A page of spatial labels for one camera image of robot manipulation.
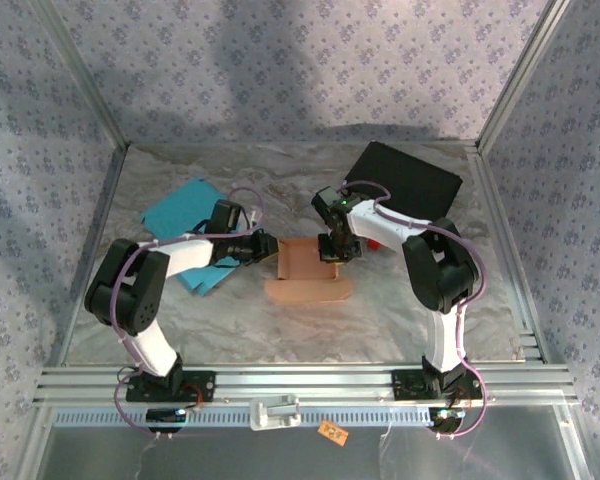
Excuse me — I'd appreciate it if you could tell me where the teal cloth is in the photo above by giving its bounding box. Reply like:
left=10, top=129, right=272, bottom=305
left=140, top=178, right=241, bottom=297

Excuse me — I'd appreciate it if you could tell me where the black case with metal latches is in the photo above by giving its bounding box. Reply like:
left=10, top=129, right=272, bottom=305
left=344, top=141, right=464, bottom=224

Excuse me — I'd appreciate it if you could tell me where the orange tag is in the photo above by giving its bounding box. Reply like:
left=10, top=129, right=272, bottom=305
left=317, top=419, right=349, bottom=446

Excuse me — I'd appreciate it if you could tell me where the black circuit board green light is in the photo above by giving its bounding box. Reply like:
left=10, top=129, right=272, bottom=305
left=427, top=407, right=466, bottom=434
left=146, top=407, right=189, bottom=434

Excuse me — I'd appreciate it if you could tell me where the aluminium frame rail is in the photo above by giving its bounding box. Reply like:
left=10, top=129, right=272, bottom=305
left=32, top=363, right=580, bottom=407

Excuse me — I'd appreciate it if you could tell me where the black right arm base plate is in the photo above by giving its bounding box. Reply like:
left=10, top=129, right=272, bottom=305
left=390, top=368, right=483, bottom=401

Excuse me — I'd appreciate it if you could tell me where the aluminium side rail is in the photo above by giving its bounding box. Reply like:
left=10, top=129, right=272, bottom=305
left=465, top=144, right=551, bottom=366
left=42, top=143, right=130, bottom=369

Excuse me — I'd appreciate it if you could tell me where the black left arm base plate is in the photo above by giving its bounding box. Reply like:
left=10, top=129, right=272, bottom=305
left=125, top=368, right=217, bottom=404

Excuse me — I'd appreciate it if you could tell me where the grey slotted cable duct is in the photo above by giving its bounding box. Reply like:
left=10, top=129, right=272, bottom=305
left=54, top=404, right=436, bottom=429

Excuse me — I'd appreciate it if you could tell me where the white plastic bracket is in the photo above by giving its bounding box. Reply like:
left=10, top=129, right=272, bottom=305
left=249, top=394, right=301, bottom=431

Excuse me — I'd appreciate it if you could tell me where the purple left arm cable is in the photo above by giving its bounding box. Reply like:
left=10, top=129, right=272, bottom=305
left=112, top=186, right=265, bottom=442

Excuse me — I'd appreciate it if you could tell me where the aluminium frame post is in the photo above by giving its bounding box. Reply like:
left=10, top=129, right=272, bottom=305
left=474, top=0, right=572, bottom=151

